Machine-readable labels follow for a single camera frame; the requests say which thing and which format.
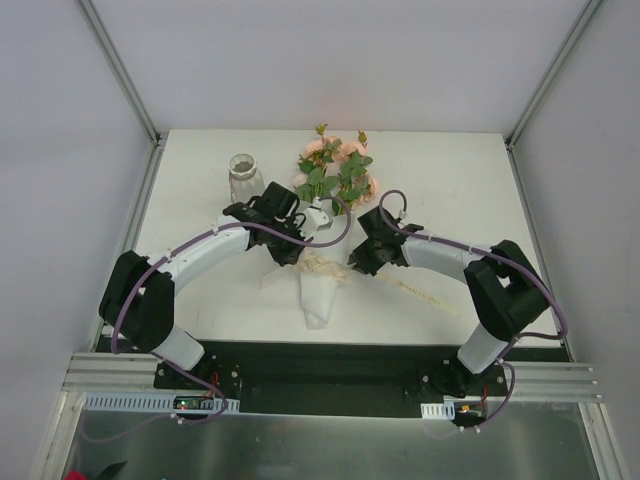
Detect cream ribbon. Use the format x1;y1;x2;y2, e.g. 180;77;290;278
295;253;460;321

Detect white wrapping paper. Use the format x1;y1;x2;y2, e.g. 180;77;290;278
260;212;355;330

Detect pink flowers with green leaves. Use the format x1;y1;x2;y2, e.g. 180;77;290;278
293;124;377;210

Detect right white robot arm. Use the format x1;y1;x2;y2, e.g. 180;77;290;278
348;207;549;395

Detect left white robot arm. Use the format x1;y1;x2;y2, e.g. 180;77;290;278
98;182;303;389

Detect white ribbed ceramic vase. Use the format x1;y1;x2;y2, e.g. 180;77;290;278
228;154;265;203

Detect black object at bottom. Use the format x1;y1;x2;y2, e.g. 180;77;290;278
95;461;127;480

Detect red object at bottom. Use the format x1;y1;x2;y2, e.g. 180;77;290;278
63;470;87;480

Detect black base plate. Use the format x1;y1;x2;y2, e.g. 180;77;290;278
153;341;508;418

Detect right aluminium frame post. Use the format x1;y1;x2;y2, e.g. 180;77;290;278
505;0;605;152

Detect aluminium frame post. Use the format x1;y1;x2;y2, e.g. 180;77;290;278
75;0;164;146
505;0;605;152

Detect right white cable duct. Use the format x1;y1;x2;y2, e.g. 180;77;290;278
420;400;456;421

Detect white cable duct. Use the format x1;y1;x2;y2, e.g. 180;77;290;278
84;393;240;415
420;400;456;421

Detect left white cable duct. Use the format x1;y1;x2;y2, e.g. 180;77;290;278
84;393;240;415

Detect left aluminium frame post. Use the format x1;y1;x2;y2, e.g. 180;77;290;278
75;0;164;146

